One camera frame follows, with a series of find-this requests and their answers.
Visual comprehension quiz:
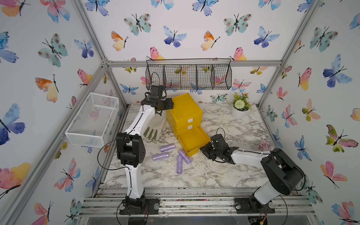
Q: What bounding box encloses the white pot with green plant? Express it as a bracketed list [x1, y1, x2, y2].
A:
[231, 93, 251, 119]

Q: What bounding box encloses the purple roll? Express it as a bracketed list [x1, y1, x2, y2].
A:
[152, 152, 170, 161]
[160, 143, 176, 152]
[177, 155, 183, 174]

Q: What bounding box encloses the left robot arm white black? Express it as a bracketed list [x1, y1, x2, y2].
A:
[116, 98, 174, 214]

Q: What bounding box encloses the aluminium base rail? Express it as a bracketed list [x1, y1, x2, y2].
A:
[80, 187, 319, 225]

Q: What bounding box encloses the yellow three-drawer box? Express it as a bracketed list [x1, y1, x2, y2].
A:
[166, 93, 211, 157]

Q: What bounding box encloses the purple roll angled centre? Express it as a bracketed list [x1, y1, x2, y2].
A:
[178, 149, 192, 164]

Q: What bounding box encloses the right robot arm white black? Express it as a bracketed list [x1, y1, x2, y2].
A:
[200, 134, 305, 212]

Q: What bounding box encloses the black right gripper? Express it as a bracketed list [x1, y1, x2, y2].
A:
[198, 142, 221, 161]

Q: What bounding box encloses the black wire wall basket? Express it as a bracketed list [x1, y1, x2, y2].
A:
[145, 58, 233, 91]

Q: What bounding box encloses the beige green work glove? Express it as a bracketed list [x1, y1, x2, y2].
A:
[143, 114, 166, 141]

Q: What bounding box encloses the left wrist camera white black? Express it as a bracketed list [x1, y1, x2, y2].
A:
[149, 85, 167, 100]

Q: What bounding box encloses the white mesh wall basket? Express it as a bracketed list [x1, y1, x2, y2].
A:
[65, 92, 119, 148]

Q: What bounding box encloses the pink artificial flower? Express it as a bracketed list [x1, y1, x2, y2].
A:
[257, 139, 273, 152]

